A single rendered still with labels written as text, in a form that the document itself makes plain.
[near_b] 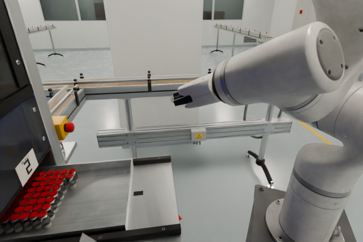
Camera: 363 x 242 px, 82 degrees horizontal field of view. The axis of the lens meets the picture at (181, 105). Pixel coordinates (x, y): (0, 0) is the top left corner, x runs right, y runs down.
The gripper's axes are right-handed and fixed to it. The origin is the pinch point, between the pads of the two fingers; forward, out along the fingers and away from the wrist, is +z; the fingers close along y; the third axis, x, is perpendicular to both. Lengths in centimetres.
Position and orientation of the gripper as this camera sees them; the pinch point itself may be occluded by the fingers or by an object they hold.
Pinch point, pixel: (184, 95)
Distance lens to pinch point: 50.6
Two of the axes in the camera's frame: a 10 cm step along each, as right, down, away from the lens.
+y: -7.6, 4.0, -5.1
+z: -5.1, 1.1, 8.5
